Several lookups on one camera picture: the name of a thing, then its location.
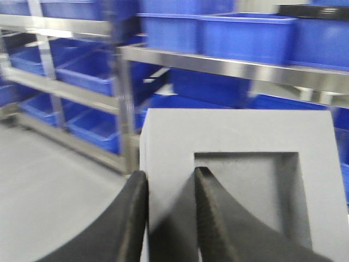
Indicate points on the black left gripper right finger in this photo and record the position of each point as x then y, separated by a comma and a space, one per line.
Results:
229, 232

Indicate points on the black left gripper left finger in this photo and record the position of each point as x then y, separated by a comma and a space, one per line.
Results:
117, 234

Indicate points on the gray square foam base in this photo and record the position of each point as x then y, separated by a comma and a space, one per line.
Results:
281, 165

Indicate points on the distant steel shelving rack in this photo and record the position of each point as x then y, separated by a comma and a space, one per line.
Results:
84, 73

